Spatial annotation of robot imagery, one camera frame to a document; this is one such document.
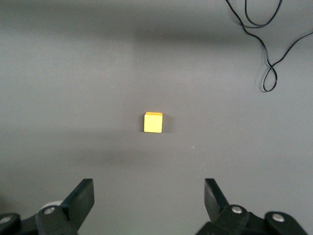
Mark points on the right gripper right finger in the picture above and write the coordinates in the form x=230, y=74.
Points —
x=217, y=208

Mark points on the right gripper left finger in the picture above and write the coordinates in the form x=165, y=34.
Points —
x=78, y=203

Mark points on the yellow wooden block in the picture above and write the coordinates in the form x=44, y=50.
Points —
x=152, y=123

